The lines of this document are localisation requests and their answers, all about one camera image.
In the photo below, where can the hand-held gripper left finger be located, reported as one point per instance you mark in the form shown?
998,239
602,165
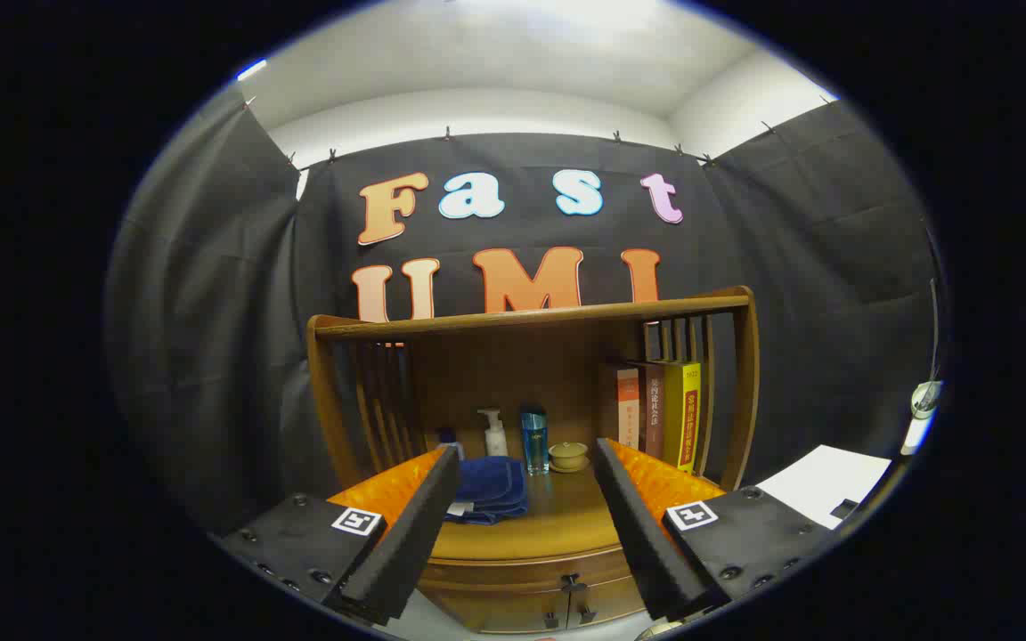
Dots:
415,543

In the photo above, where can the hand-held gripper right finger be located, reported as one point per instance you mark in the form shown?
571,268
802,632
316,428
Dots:
642,543

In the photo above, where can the wooden drawer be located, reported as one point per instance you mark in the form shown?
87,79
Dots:
495,574

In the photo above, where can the wooden countertop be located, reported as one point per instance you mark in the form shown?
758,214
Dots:
566,525

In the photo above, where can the wooden cabinet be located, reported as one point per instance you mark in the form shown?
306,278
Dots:
531,365

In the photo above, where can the folded blue towel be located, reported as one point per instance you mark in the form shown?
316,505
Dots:
495,490

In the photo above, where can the small white bottle blue cap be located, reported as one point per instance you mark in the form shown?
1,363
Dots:
451,441

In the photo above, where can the beige lidded teacup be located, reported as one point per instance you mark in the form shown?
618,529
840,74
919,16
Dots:
568,456

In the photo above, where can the white pump bottle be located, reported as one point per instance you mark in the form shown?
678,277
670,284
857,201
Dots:
495,441

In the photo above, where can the yellow book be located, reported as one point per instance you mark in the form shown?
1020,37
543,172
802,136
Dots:
682,418

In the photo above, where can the brown book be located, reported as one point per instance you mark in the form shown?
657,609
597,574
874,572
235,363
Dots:
653,409

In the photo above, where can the orange and white book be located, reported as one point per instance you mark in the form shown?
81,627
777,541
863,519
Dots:
627,409

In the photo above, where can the blue glass bottle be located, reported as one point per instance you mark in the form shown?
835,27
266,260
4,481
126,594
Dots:
534,445

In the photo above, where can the white desk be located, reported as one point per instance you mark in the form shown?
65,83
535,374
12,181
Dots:
820,481

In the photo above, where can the white green device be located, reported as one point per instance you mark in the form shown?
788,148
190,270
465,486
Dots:
925,398

